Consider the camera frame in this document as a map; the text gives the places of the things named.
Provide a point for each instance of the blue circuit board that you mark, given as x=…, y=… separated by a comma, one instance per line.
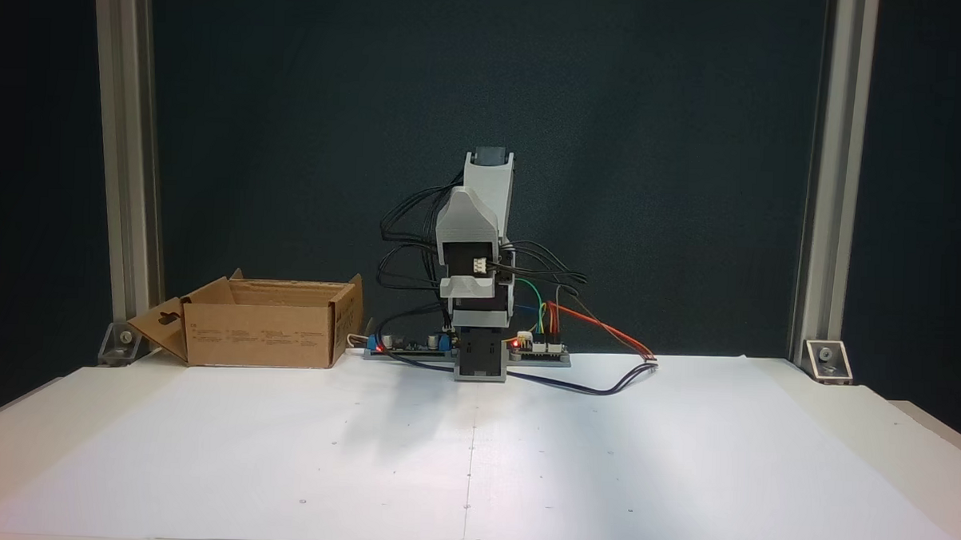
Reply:
x=410, y=349

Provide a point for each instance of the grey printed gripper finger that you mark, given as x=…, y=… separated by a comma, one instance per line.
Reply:
x=467, y=207

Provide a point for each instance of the white paper sheet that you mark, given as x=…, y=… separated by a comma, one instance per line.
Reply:
x=282, y=455

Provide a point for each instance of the aluminium frame post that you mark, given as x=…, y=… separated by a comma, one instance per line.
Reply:
x=124, y=170
x=835, y=194

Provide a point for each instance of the brown cardboard box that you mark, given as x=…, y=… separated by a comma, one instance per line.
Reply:
x=262, y=338

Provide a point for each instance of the metal corner bracket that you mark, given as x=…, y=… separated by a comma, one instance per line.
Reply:
x=122, y=344
x=827, y=360

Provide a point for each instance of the grey printed Koch robot arm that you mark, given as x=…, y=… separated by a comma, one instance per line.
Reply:
x=501, y=192

